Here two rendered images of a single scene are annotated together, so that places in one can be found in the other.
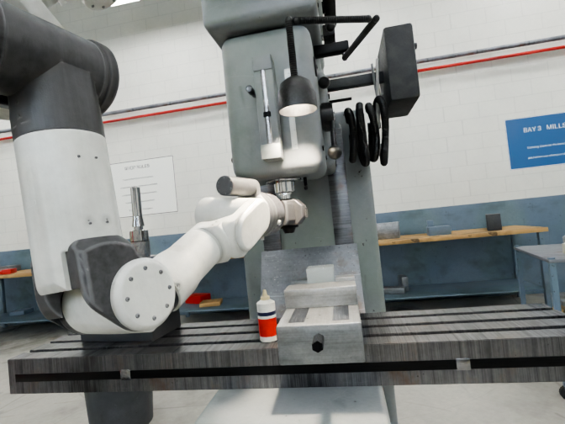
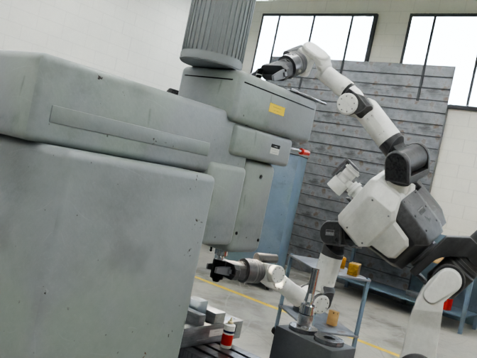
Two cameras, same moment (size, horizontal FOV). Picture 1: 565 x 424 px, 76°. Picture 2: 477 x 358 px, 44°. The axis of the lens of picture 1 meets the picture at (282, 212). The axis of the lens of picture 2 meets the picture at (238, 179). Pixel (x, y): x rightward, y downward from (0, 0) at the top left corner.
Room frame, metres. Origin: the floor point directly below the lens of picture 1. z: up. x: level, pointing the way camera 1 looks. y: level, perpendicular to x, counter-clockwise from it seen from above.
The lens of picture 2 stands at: (2.65, 0.98, 1.60)
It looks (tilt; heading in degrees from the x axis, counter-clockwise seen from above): 1 degrees down; 209
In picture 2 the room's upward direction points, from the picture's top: 12 degrees clockwise
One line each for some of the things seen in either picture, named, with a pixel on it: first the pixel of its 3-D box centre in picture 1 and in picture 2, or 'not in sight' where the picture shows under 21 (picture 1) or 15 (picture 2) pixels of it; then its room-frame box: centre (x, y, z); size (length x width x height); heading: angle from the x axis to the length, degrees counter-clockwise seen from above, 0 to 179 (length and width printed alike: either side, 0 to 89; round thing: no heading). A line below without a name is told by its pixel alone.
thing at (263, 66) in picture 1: (267, 109); not in sight; (0.74, 0.01, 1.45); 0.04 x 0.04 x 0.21; 80
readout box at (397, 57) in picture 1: (398, 74); not in sight; (1.09, -0.39, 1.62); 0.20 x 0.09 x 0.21; 170
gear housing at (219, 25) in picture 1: (271, 34); (236, 141); (0.89, -0.02, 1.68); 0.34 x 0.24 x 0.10; 170
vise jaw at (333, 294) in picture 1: (321, 294); (204, 311); (0.78, -0.06, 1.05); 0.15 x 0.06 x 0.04; 81
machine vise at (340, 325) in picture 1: (323, 307); (198, 321); (0.81, -0.07, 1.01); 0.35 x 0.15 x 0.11; 171
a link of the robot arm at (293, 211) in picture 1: (270, 215); (238, 270); (0.76, 0.03, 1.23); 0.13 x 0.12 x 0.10; 65
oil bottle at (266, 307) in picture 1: (266, 314); (228, 332); (0.80, 0.06, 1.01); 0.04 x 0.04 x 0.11
